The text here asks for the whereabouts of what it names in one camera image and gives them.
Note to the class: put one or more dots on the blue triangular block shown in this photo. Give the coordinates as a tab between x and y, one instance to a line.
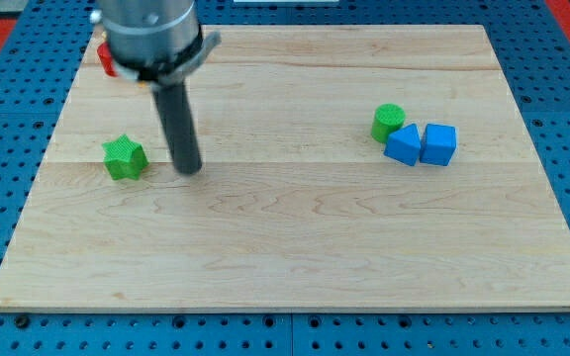
404	145

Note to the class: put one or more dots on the green cylinder block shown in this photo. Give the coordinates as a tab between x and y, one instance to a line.
388	118

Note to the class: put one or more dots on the wooden board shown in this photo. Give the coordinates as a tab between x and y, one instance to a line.
296	208

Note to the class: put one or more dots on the red block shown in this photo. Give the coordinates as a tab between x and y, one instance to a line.
106	59

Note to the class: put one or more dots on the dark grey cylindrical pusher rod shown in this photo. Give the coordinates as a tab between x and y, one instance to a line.
176	119

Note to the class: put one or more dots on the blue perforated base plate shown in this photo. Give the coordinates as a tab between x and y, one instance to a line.
41	46

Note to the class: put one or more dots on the green star block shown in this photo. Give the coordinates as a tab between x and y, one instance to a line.
124	158

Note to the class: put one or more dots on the blue cube block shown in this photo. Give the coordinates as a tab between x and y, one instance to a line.
439	143

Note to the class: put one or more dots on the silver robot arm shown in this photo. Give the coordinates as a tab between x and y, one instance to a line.
161	43

